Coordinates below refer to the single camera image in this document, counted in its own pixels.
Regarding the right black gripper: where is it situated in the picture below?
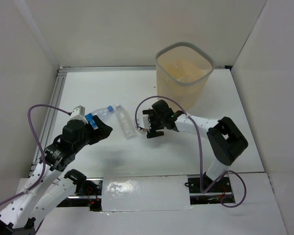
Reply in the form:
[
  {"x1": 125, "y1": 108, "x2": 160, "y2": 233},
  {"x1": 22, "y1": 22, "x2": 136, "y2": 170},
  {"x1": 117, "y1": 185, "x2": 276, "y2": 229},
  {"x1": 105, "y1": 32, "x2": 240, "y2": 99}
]
[{"x1": 143, "y1": 109, "x2": 165, "y2": 139}]

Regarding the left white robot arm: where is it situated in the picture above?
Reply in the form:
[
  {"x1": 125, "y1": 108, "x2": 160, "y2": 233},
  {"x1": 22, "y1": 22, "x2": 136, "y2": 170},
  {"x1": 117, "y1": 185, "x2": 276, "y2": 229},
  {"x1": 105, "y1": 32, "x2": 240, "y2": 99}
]
[{"x1": 0, "y1": 116, "x2": 113, "y2": 235}]

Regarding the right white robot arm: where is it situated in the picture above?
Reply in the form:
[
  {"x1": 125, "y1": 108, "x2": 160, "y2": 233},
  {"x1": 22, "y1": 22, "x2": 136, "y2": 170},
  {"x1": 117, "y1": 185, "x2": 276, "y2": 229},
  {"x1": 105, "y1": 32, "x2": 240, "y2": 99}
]
[{"x1": 135, "y1": 96, "x2": 249, "y2": 193}]

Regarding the beige mesh waste bin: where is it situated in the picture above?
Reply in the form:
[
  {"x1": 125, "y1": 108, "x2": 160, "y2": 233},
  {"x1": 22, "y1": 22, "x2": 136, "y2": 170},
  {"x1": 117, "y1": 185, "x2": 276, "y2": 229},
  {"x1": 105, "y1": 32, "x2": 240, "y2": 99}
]
[{"x1": 155, "y1": 42, "x2": 215, "y2": 110}]

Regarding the blue cap labelled bottle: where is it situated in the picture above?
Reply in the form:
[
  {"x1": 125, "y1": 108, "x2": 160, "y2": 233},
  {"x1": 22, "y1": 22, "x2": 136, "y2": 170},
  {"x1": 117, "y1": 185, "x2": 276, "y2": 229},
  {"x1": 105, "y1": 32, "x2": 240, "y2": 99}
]
[{"x1": 85, "y1": 106, "x2": 114, "y2": 129}]

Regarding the clear bottle middle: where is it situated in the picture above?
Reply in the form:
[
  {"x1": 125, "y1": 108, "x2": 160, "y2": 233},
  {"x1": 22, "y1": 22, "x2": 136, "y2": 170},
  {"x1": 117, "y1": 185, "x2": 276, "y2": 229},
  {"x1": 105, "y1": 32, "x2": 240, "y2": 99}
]
[{"x1": 115, "y1": 104, "x2": 135, "y2": 140}]

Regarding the white front cover panel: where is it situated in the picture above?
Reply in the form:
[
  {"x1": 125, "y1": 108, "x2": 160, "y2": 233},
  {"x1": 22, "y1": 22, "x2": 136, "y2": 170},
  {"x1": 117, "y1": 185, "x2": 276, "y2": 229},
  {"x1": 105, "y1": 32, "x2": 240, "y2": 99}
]
[{"x1": 101, "y1": 176, "x2": 191, "y2": 212}]

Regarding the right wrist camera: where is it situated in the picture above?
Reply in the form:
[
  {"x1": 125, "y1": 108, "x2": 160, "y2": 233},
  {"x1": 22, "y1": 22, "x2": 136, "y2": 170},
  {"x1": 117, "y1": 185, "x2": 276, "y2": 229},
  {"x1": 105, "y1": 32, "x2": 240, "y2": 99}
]
[{"x1": 136, "y1": 115, "x2": 151, "y2": 135}]

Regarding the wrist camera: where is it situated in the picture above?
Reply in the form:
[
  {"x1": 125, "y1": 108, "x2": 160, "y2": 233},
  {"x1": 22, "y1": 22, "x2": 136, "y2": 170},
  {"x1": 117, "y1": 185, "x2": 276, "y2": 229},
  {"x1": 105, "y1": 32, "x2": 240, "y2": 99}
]
[
  {"x1": 136, "y1": 115, "x2": 151, "y2": 135},
  {"x1": 70, "y1": 105, "x2": 87, "y2": 123}
]

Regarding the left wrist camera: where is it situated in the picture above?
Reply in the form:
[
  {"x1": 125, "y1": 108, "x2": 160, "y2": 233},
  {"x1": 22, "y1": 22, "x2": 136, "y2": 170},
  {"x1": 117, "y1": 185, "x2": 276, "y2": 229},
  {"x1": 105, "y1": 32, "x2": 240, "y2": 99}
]
[{"x1": 70, "y1": 105, "x2": 87, "y2": 123}]

